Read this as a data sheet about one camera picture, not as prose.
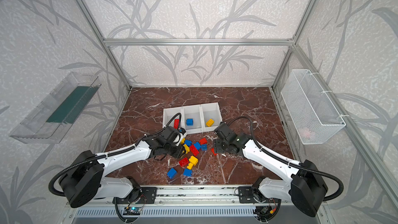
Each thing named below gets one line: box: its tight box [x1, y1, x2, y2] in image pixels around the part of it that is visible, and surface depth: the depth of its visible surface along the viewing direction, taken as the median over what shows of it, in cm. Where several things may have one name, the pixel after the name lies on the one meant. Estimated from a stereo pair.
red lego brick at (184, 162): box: [178, 157, 190, 168], surface depth 85 cm
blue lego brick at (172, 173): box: [166, 167, 178, 179], surface depth 80 cm
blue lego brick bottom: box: [183, 168, 193, 177], surface depth 82 cm
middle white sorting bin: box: [181, 104, 203, 135], surface depth 101 cm
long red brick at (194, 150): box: [189, 144, 199, 157], surface depth 88 cm
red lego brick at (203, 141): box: [199, 137, 208, 146], surface depth 93 cm
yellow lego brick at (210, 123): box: [205, 118, 216, 128], surface depth 100 cm
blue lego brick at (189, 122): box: [186, 118, 194, 126], surface depth 101 cm
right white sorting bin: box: [200, 102, 223, 133], surface depth 101 cm
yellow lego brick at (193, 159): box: [188, 155, 199, 166], surface depth 84 cm
